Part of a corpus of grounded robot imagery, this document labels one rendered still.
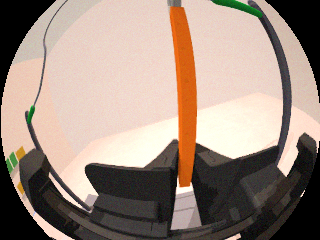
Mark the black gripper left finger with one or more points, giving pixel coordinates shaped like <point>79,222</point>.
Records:
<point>155,182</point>

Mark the orange handle with grey loop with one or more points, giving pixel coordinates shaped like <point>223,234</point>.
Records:
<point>186,90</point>

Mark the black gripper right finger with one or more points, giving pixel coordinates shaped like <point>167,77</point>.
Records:
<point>215,176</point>

